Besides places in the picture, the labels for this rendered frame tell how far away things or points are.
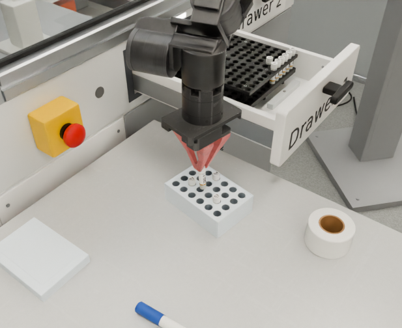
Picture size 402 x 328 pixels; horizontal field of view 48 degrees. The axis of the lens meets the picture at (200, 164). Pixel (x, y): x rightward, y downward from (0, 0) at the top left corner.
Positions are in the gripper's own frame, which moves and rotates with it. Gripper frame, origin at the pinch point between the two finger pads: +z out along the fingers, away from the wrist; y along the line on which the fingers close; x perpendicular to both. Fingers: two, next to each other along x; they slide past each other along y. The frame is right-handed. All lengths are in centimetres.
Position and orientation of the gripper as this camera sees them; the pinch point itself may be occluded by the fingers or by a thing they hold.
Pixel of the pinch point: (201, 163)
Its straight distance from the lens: 69.5
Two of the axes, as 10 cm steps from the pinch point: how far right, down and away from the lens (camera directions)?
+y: -7.2, 4.3, -5.4
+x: 6.9, 4.8, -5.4
